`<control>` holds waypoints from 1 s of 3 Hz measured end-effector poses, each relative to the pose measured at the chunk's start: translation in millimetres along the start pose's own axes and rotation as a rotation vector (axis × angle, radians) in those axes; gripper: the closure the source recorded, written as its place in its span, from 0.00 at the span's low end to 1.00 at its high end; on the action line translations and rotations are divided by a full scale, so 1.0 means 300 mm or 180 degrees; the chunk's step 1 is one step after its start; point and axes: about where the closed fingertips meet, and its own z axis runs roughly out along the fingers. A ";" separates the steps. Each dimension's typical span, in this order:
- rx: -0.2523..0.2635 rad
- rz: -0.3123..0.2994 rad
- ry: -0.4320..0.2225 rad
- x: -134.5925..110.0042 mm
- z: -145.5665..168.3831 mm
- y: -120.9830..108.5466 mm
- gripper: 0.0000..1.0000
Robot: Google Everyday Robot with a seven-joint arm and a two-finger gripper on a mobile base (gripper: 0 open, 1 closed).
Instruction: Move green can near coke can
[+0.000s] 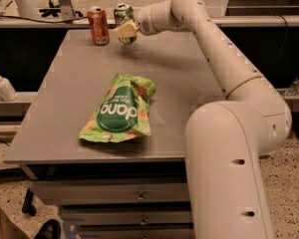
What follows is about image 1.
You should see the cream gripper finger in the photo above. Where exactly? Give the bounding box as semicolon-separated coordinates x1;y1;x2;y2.
114;21;138;38

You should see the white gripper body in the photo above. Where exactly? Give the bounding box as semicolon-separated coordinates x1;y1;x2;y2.
136;5;158;36

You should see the green soda can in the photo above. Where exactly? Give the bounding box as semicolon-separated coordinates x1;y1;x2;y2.
114;3;137;45

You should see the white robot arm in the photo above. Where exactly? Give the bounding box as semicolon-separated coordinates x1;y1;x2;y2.
115;0;292;239

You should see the red coke can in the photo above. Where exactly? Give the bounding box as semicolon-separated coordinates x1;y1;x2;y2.
88;6;110;46

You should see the green dang chips bag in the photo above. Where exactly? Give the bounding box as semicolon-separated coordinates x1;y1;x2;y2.
79;74;156;142

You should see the white pump bottle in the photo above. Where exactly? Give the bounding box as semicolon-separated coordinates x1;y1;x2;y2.
0;75;18;102

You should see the grey drawer cabinet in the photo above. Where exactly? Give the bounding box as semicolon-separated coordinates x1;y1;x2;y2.
6;30;219;239

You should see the black shoe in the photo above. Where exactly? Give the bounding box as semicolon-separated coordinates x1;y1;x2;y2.
34;219;61;239

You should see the tan trouser leg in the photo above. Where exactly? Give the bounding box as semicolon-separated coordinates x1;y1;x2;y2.
0;207;29;239

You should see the black cable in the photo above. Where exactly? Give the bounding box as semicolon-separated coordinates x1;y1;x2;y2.
0;14;90;24

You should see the grey metal rail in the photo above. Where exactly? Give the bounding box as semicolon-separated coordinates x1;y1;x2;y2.
0;15;299;29

